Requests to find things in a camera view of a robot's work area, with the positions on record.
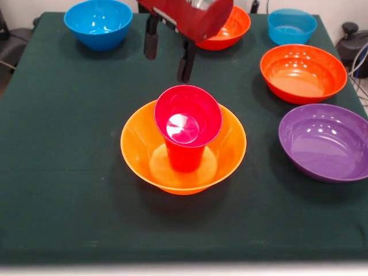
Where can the small magenta bowl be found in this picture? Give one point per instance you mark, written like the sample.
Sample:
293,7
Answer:
187,115

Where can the large blue bowl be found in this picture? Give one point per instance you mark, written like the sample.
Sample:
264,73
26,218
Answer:
97,23

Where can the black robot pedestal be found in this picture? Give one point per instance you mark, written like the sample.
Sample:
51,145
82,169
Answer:
141,10

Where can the wide purple bowl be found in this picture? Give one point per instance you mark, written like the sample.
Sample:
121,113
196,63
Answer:
322,143

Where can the wide red-orange bowl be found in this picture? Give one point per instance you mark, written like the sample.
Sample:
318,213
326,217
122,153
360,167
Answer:
233,31
302,74

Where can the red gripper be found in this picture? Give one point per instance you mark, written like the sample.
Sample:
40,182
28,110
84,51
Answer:
187,20

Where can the dark green tablecloth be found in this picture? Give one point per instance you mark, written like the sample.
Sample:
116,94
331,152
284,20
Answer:
184,224

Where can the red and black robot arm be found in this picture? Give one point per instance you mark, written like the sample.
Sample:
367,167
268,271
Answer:
201,3

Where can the large yellow-orange bowl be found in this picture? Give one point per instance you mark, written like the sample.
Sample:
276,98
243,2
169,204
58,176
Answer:
138,149

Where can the black cylindrical plug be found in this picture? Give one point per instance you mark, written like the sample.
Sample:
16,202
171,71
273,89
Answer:
255,6

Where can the small light blue bowl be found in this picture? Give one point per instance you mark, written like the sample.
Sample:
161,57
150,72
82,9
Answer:
290,36

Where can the grey office chair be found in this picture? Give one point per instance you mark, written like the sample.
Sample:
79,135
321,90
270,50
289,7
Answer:
17,40

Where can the orange cup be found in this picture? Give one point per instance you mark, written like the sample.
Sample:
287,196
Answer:
185,158

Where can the black office chair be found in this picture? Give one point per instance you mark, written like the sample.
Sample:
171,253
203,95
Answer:
353,43

